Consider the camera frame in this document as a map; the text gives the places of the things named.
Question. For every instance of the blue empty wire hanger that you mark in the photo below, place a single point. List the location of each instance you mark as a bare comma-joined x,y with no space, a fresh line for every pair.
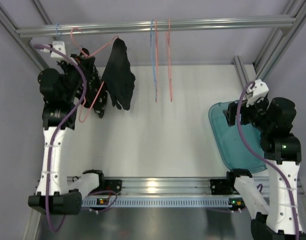
153,64

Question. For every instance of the aluminium frame post left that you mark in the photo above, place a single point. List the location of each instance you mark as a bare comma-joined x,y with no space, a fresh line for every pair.
23,43

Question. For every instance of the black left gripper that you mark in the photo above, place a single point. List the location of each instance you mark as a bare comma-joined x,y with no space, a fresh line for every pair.
86,67

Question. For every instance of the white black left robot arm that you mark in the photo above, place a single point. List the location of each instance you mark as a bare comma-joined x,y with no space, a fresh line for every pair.
53,194

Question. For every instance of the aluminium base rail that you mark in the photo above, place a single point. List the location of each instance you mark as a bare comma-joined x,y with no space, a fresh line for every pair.
170,186

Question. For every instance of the aluminium hanging rail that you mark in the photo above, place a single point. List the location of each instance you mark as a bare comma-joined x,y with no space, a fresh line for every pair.
250,22

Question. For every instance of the aluminium frame post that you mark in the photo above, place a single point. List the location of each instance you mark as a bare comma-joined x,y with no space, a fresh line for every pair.
276,45
23,43

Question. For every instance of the aluminium frame post right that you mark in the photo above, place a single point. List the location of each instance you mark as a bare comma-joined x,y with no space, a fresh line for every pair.
276,45

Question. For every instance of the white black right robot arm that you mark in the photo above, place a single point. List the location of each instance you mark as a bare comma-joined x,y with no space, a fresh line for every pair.
263,158

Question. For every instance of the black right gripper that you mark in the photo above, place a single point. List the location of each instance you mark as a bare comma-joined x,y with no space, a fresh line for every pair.
233,114

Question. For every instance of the pink empty wire hanger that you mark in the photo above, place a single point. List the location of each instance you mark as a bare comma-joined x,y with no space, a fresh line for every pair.
156,34

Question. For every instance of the black trousers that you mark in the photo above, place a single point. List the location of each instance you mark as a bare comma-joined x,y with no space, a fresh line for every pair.
118,77

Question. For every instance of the black white patterned garment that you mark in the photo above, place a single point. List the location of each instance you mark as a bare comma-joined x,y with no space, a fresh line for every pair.
65,66

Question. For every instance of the teal plastic bin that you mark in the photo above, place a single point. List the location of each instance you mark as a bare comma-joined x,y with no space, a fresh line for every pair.
231,148

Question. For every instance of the pink wire hanger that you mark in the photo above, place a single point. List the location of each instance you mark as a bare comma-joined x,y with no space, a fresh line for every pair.
96,97
156,34

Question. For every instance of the perforated grey cable duct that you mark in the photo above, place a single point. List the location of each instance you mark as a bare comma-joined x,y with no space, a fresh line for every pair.
163,202

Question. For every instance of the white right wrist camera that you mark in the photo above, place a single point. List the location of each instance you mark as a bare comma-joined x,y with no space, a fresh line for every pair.
256,91

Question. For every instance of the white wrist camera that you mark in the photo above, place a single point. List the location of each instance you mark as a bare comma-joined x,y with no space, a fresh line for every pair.
256,91
58,46

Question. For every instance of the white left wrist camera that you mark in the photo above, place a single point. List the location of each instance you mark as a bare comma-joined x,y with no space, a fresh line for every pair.
58,46

